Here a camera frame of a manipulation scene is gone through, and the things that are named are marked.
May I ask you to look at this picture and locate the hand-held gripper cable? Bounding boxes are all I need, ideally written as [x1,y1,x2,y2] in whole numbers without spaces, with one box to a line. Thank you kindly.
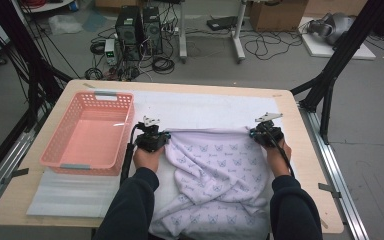
[119,123,144,186]
[266,128,296,178]

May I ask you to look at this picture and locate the white grid mat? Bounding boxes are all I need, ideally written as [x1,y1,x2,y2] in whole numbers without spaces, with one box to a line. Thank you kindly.
[26,89,311,225]

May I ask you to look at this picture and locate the white floor board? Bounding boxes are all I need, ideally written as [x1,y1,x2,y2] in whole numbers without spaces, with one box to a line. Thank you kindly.
[298,16,377,61]

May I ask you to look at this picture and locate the person's left hand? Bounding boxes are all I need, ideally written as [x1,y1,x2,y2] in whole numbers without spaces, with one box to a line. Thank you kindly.
[132,146,165,174]

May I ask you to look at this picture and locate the cardboard box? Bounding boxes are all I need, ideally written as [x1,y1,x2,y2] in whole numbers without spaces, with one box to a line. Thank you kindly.
[249,0,309,33]

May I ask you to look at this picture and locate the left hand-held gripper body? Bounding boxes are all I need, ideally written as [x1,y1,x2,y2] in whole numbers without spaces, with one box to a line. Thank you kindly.
[134,115,168,153]

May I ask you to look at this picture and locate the pink plastic basket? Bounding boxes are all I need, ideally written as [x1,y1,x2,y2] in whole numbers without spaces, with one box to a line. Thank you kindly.
[39,90,136,177]

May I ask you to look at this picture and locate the grey headset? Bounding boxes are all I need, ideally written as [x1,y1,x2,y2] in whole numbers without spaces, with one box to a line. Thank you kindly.
[306,12,356,46]

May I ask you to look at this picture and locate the white power strip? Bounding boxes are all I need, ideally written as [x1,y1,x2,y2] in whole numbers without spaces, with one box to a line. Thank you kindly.
[161,23,180,34]

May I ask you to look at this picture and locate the person's right hand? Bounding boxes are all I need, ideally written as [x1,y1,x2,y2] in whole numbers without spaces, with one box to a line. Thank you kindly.
[263,142,293,178]

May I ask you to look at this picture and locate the loose black floor cable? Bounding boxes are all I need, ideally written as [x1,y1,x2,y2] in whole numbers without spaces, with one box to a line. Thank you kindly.
[244,29,304,62]

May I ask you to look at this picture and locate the clear plastic bag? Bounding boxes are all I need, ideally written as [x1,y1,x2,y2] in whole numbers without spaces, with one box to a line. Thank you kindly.
[48,14,84,36]

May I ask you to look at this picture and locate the slim black computer tower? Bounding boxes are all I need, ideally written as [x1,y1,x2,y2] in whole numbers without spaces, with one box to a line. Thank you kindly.
[141,6,164,56]

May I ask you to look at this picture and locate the grey metal bracket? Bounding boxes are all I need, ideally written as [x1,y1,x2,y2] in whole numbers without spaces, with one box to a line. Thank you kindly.
[318,182,343,199]
[1,167,30,186]

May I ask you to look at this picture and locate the right hand-held gripper cable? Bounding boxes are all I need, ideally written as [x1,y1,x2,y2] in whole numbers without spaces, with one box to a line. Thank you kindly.
[266,128,296,178]

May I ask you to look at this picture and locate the grey bench power supply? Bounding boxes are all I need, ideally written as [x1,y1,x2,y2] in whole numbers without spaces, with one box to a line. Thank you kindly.
[104,38,117,66]

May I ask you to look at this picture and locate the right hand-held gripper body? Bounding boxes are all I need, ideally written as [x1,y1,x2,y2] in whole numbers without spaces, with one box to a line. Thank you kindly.
[254,112,285,148]

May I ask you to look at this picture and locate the coiled black cable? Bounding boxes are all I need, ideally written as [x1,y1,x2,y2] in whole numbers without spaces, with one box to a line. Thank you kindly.
[151,55,176,75]

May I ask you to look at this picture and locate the teal sheet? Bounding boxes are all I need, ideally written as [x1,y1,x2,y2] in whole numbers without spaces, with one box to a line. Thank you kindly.
[81,11,108,33]

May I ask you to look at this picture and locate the aluminium rail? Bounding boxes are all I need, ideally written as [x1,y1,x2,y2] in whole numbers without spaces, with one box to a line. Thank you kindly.
[0,129,36,218]
[298,104,370,240]

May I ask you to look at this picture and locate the lilac printed towel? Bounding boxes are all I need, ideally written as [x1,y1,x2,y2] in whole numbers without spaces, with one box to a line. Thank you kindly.
[148,126,274,240]

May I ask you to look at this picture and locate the left hand-held gripper cable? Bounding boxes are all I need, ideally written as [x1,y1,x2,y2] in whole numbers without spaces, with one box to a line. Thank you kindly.
[119,123,144,186]

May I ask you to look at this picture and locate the black flat device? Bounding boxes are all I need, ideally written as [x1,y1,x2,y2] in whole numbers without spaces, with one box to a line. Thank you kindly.
[206,15,244,32]

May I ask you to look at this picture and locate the black metal frame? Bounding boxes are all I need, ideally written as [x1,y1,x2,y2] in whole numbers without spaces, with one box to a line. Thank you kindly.
[0,0,74,133]
[289,0,384,146]

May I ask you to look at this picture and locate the white metal stand leg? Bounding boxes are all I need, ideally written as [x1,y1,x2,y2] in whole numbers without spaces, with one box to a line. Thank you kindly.
[178,0,188,64]
[231,0,248,64]

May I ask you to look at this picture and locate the large black computer tower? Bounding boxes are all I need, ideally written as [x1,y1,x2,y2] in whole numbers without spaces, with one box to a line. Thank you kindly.
[114,5,143,63]

